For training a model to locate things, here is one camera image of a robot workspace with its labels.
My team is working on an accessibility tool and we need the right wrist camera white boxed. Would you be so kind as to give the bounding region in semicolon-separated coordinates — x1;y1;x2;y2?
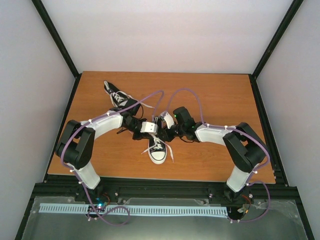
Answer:
160;111;175;129

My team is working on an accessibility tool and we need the purple cable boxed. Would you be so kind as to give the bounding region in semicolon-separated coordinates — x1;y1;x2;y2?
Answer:
165;87;272;224
60;89;165;226

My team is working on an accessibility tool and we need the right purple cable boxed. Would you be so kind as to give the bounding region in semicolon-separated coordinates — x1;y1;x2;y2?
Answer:
165;87;272;224

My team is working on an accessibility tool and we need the black white sneaker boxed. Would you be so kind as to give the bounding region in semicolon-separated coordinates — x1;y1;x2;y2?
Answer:
147;136;167;165
103;80;131;109

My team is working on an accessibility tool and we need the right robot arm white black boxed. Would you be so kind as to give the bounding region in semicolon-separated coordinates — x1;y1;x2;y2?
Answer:
157;106;270;193

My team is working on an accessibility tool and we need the light blue slotted cable duct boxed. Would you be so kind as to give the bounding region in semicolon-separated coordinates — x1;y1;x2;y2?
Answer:
38;203;228;218

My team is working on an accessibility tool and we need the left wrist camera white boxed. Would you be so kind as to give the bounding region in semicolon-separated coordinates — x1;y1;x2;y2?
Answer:
140;121;158;134

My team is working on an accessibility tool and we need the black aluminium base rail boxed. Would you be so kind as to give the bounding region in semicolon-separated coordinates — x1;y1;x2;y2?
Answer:
31;175;302;207

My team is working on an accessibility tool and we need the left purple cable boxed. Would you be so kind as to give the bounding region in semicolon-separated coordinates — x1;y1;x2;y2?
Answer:
60;89;165;226

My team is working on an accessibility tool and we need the black frame post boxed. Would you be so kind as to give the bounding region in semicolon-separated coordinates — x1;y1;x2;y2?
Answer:
31;0;82;79
251;0;305;79

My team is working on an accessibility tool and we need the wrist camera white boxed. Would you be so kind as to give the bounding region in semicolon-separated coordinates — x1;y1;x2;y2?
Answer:
140;121;158;134
160;111;175;129

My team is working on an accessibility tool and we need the left black frame post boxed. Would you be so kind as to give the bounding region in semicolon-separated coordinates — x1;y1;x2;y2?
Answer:
31;0;82;79

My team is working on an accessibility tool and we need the right black frame post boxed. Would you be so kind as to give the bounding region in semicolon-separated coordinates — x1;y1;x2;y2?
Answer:
251;0;305;79

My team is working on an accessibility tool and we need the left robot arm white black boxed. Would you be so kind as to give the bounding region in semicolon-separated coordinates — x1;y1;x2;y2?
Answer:
55;99;159;202

